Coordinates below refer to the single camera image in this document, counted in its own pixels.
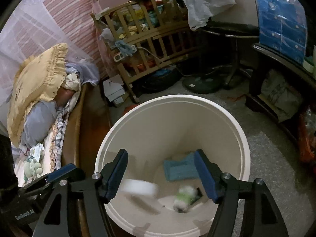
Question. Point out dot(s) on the white cardboard boxes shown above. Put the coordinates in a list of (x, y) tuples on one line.
[(112, 88)]

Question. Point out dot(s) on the white mosquito net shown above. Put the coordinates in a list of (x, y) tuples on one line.
[(29, 29)]

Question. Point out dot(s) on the grey blue blanket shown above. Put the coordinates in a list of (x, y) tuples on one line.
[(37, 121)]

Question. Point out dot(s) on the red orange bag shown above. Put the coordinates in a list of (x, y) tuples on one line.
[(306, 140)]

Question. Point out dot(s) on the pink striped sheet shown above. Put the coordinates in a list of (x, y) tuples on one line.
[(69, 12)]

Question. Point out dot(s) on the floral quilt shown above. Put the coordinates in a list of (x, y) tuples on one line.
[(58, 133)]

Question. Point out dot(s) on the blue tissue pack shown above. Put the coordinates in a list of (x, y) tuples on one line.
[(279, 24)]

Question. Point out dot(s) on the white rectangular item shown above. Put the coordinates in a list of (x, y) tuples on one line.
[(140, 188)]

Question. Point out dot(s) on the white plastic bucket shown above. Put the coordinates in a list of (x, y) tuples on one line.
[(172, 128)]

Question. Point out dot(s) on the pink sheer cloth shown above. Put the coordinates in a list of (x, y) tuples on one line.
[(103, 7)]

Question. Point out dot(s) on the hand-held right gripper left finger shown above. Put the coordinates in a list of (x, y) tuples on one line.
[(118, 175)]

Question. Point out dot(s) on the green and white wrapper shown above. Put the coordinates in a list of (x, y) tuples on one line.
[(184, 197)]

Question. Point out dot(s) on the lilac cloth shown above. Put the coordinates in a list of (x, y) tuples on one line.
[(84, 71)]

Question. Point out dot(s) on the white plastic bag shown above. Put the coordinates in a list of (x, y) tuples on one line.
[(197, 2)]

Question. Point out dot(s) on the white box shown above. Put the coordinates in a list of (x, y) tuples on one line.
[(242, 5)]

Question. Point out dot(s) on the black bag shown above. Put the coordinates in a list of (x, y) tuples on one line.
[(158, 81)]

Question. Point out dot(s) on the pale green plush toy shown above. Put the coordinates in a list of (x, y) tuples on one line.
[(32, 169)]

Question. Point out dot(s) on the pile of colourful clothes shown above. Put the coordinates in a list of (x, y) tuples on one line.
[(138, 14)]

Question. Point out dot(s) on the wet wipes pack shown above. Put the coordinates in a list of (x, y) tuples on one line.
[(35, 151)]

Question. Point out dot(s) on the white power strip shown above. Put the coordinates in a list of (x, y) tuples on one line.
[(119, 56)]

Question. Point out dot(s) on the dark wooden cabinet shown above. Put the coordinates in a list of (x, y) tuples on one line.
[(256, 84)]

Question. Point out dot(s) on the yellow ruffled pillow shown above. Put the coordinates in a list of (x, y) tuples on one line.
[(37, 79)]

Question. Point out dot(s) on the blue knotted cloth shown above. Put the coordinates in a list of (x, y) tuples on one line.
[(123, 48)]

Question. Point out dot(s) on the round black table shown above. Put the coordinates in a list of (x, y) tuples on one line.
[(229, 27)]

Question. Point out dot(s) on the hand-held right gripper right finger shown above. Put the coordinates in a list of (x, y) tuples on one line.
[(205, 175)]

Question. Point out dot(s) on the dark round fan base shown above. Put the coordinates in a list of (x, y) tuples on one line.
[(202, 84)]

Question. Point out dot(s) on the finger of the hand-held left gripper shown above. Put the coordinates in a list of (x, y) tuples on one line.
[(61, 171)]

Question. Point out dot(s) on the wooden bed frame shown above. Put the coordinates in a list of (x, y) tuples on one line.
[(74, 128)]

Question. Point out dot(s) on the pale green box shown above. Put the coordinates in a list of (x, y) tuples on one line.
[(309, 64)]

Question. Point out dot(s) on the wooden crib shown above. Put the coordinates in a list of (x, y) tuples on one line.
[(158, 30)]

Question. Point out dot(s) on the white printed bag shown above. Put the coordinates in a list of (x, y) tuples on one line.
[(279, 93)]

